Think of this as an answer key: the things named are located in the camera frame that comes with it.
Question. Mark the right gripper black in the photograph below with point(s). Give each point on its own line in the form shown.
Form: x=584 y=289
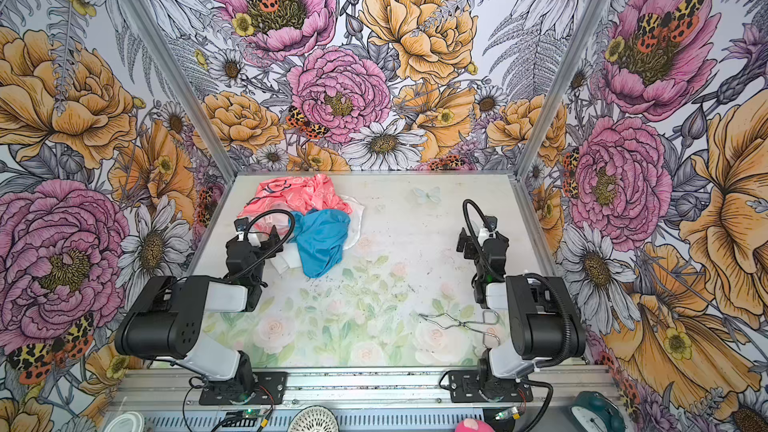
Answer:
x=475 y=246

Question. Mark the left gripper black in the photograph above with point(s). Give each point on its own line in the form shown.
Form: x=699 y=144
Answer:
x=271 y=245

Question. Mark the white cloth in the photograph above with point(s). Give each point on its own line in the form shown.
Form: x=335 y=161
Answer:
x=289 y=257

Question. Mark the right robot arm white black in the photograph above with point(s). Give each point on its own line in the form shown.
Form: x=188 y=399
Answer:
x=543 y=325

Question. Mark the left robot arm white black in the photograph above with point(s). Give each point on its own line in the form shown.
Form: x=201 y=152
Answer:
x=165 y=322

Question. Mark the teal blue cloth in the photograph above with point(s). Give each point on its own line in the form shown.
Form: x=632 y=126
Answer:
x=320 y=237

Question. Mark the pink patterned cloth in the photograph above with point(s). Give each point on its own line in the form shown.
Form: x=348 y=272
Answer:
x=313 y=198

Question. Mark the green circuit board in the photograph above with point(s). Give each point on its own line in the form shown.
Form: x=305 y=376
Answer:
x=248 y=418

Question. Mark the white round fan grille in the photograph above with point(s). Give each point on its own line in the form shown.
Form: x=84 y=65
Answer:
x=314 y=419

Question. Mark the pink round object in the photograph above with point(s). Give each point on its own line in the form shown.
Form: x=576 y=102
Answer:
x=473 y=425

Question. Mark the green alarm clock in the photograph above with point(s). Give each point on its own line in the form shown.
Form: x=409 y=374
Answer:
x=593 y=412

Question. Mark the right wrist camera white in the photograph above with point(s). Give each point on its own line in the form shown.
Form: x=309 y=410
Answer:
x=487 y=227

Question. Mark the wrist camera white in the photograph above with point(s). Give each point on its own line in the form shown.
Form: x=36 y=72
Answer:
x=487 y=227
x=246 y=229

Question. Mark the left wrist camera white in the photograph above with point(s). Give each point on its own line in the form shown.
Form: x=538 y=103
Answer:
x=246 y=229

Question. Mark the metal wire tongs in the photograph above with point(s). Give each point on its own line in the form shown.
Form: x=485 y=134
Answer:
x=485 y=326

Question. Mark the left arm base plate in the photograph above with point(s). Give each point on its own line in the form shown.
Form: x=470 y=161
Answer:
x=265 y=388

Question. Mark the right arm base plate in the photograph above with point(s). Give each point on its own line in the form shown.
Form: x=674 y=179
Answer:
x=470 y=386

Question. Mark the aluminium front rail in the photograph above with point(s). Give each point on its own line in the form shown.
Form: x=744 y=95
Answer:
x=167 y=390

